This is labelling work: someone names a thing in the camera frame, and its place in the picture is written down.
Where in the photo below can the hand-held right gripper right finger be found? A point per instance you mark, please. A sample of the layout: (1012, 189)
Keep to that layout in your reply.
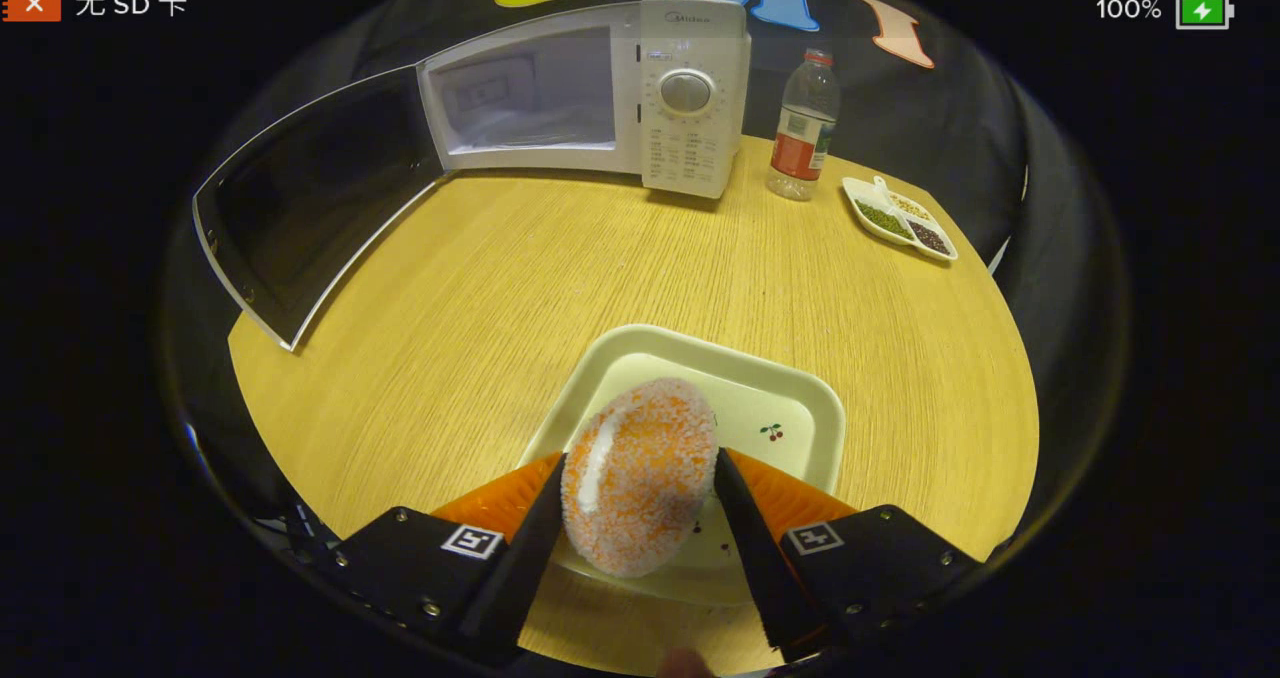
(765, 578)

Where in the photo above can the white microwave oven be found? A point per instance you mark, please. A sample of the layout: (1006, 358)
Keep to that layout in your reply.
(690, 138)

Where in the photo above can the small white spoon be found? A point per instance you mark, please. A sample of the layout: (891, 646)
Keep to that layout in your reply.
(886, 196)

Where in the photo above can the clear plastic bottle red label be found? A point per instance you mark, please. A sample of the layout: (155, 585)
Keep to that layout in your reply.
(803, 128)

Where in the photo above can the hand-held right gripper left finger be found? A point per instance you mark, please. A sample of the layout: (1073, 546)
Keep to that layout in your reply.
(520, 578)

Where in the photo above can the orange sugared bun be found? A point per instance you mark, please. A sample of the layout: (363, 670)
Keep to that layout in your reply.
(640, 478)

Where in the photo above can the white divided dish of beans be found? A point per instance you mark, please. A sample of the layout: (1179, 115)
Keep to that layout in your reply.
(895, 223)

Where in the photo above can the cream tray with cherry print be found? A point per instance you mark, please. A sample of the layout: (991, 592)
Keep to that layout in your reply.
(770, 398)

